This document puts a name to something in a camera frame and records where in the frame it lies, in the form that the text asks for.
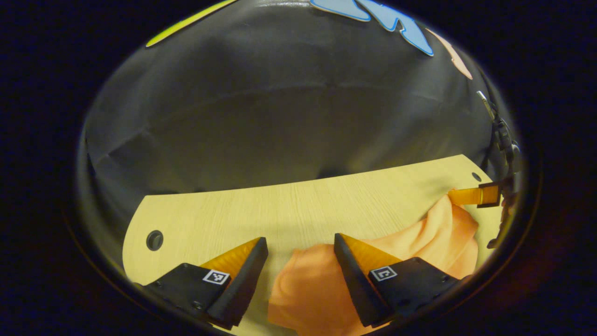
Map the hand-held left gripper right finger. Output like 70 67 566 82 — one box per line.
333 232 467 328

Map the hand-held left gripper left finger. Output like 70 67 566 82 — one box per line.
135 237 270 330

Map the orange T-shirt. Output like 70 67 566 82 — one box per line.
267 195 480 336

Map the black backdrop cloth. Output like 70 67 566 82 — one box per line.
77 0 518 280

